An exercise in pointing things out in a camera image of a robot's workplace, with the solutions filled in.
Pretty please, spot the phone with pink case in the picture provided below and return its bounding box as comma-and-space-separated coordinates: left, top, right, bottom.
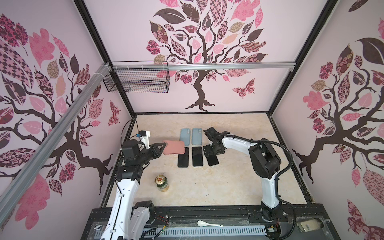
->
207, 155, 219, 166

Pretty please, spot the pink phone case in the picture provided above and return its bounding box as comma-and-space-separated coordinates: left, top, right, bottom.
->
163, 141, 185, 155

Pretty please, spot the phone with white case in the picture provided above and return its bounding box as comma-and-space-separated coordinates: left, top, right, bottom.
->
192, 147, 204, 167

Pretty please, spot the white phone case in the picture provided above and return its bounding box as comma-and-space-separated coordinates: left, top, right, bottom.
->
192, 128, 203, 146

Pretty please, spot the black smartphone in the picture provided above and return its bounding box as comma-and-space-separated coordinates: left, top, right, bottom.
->
178, 147, 189, 168

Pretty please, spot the light blue phone case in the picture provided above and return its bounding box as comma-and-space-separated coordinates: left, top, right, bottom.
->
180, 129, 191, 147

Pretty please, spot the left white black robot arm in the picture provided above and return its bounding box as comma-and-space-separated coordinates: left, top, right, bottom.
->
101, 140, 167, 240

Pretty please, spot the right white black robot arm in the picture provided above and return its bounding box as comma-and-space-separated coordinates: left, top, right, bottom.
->
204, 127, 282, 222

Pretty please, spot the green gold drink can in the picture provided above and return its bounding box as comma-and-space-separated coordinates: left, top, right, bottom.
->
155, 175, 169, 192

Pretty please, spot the white plastic spoon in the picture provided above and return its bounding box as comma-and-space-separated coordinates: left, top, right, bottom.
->
197, 220, 224, 228

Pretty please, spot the beige box under bench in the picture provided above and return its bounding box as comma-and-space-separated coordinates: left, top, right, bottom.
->
296, 218, 324, 233

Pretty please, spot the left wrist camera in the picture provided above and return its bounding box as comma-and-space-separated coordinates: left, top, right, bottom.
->
137, 131, 151, 149

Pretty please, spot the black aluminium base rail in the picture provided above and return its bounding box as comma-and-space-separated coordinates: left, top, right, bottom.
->
89, 204, 328, 224

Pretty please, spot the black wire basket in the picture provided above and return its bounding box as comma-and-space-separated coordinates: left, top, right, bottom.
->
103, 60, 171, 94

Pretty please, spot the white slotted cable duct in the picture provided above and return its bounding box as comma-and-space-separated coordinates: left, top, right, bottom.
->
143, 226, 267, 238

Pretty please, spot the back aluminium wall rail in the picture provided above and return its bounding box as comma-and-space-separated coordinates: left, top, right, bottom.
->
113, 62, 296, 71

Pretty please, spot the aluminium wall rail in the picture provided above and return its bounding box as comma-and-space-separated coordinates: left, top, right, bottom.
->
113, 62, 296, 71
1, 63, 111, 224

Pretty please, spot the left aluminium wall rail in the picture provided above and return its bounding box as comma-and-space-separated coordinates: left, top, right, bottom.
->
1, 63, 111, 224

